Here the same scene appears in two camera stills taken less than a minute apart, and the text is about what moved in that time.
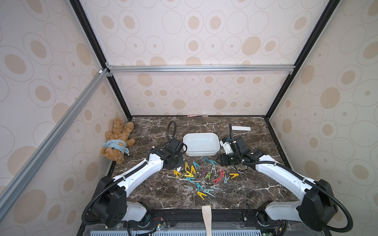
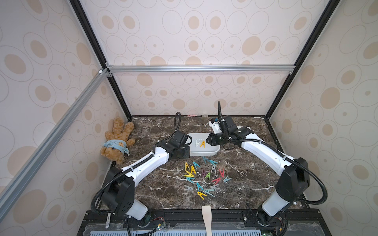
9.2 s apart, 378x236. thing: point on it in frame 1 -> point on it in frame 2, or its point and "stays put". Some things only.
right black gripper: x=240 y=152 -> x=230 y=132
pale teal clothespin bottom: x=208 y=192 stays put
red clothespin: x=222 y=173 stays put
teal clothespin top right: x=210 y=161 stays put
